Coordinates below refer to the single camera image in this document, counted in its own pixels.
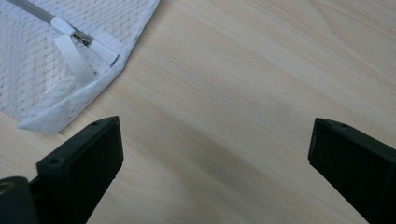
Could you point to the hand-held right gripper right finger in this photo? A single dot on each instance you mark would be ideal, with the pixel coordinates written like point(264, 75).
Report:
point(358, 168)

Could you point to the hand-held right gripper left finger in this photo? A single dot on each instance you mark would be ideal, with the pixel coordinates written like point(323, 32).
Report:
point(77, 174)

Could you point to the white mesh laundry bag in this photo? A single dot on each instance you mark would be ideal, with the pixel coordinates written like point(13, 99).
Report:
point(31, 62)

